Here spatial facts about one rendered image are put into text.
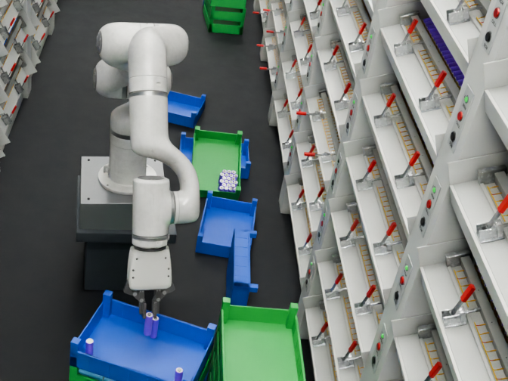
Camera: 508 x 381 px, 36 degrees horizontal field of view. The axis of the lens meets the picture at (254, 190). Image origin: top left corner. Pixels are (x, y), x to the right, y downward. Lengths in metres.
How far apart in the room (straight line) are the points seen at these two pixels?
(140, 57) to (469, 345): 0.96
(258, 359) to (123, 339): 0.34
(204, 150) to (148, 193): 1.58
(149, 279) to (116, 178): 0.76
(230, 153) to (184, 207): 1.56
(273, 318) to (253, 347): 0.11
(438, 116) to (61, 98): 2.44
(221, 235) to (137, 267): 1.22
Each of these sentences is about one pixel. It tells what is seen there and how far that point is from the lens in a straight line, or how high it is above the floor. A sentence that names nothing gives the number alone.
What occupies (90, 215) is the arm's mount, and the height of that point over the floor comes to 0.33.
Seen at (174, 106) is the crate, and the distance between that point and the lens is 3.83.
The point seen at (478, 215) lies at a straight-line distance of 1.41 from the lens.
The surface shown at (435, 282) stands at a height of 0.94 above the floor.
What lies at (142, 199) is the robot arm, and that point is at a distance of 1.80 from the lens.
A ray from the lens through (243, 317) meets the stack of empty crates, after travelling 2.12.
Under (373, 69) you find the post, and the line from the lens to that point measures 2.13.
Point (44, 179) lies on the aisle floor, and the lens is 3.27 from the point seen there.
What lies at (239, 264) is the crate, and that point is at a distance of 2.62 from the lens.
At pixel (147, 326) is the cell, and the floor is 0.52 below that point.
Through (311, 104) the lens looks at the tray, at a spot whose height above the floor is 0.54.
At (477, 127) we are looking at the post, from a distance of 1.44.
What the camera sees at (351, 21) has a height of 0.95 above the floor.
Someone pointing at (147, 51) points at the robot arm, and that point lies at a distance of 1.85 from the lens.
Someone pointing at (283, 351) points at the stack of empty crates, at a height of 0.40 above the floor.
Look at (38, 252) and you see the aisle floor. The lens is 2.91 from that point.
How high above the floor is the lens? 1.88
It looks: 34 degrees down
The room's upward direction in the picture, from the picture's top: 11 degrees clockwise
